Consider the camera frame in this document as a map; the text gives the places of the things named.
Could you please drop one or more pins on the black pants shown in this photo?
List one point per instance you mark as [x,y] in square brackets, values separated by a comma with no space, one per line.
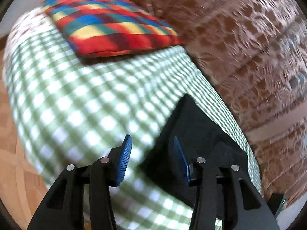
[199,137]

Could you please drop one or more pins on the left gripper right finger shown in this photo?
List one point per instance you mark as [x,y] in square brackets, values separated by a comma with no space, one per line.
[219,176]

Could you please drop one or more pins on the brown floral curtain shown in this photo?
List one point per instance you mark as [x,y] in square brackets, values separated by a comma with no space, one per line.
[254,54]

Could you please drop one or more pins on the green white checkered bedsheet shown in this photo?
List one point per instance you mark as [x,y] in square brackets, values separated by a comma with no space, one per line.
[69,111]

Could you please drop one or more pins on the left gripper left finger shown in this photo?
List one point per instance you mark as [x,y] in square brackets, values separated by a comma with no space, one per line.
[63,205]

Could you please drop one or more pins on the colourful plaid pillow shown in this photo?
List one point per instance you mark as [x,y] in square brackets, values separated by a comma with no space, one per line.
[105,28]

